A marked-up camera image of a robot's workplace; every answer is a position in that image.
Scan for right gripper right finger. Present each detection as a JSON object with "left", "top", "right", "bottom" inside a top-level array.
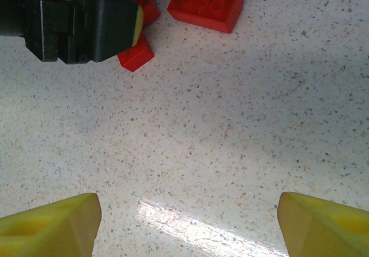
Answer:
[{"left": 277, "top": 191, "right": 369, "bottom": 257}]

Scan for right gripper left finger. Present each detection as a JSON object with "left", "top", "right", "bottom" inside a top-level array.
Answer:
[{"left": 0, "top": 192, "right": 102, "bottom": 257}]

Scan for red stepped lego piece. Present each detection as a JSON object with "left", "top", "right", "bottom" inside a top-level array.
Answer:
[{"left": 117, "top": 0, "right": 161, "bottom": 73}]

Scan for red lego brick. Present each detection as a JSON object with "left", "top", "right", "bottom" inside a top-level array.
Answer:
[{"left": 167, "top": 0, "right": 244, "bottom": 35}]

